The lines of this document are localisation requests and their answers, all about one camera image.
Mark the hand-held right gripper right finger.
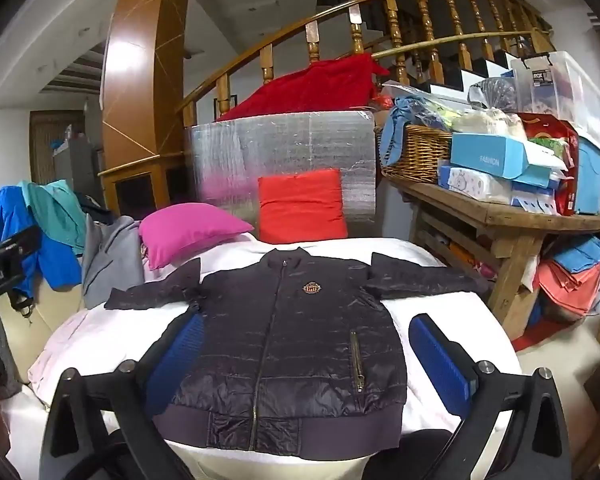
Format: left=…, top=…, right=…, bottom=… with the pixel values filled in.
left=409, top=312, right=574, bottom=480

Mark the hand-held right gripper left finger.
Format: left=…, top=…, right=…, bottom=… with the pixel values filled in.
left=40, top=311, right=207, bottom=480

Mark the dark quilted zip jacket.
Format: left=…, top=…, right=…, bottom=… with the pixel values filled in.
left=104, top=247, right=491, bottom=461

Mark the wooden shelf with clothes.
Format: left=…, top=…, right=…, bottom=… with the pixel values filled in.
left=380, top=170, right=600, bottom=341

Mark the blue jacket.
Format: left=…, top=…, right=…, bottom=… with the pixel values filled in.
left=0, top=185, right=83, bottom=298

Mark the teal garment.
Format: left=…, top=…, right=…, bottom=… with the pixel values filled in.
left=22, top=178, right=88, bottom=256

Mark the white fleece blanket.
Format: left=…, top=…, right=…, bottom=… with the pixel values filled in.
left=27, top=234, right=523, bottom=463

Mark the red floor mat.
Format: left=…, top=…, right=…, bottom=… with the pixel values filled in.
left=510, top=317, right=561, bottom=353

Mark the grey garment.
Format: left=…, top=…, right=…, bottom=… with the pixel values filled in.
left=82, top=214, right=146, bottom=311

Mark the grey cabinet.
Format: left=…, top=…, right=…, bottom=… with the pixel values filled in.
left=52, top=135, right=103, bottom=193

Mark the pink garment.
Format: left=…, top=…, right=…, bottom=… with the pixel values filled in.
left=139, top=202, right=255, bottom=271

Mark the wooden door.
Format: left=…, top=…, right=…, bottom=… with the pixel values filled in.
left=29, top=110, right=86, bottom=186

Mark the stack of folded cloths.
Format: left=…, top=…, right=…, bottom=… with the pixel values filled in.
left=532, top=235, right=600, bottom=318

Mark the white tissue pack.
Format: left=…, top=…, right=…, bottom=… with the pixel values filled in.
left=437, top=162, right=513, bottom=206

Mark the blue and white pack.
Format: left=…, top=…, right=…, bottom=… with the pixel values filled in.
left=510, top=180, right=561, bottom=216

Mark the red garment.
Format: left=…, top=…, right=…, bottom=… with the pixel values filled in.
left=257, top=169, right=348, bottom=243

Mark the wicker basket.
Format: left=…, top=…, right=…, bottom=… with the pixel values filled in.
left=375, top=125, right=453, bottom=185

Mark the light blue cardboard box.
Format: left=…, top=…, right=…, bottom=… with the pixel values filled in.
left=450, top=132, right=568, bottom=188

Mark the wooden column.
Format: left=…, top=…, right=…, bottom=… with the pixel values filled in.
left=100, top=0, right=196, bottom=221

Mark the silver foil insulation panel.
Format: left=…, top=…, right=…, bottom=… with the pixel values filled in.
left=184, top=109, right=378, bottom=238

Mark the blue cloth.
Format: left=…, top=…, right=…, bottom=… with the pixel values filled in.
left=377, top=96, right=448, bottom=166

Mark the white plastic bag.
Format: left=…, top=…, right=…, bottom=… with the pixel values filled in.
left=452, top=107, right=528, bottom=141

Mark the red gift bag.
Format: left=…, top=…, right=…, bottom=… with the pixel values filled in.
left=522, top=114, right=581, bottom=216

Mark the grey dotted bag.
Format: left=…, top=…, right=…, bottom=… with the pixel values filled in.
left=467, top=77, right=518, bottom=111

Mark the clear plastic storage box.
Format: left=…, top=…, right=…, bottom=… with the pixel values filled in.
left=510, top=50, right=600, bottom=133

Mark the red velvet blanket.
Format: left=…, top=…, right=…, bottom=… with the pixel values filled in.
left=217, top=54, right=391, bottom=122

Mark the wooden stair railing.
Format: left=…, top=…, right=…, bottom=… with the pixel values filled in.
left=175, top=0, right=556, bottom=128

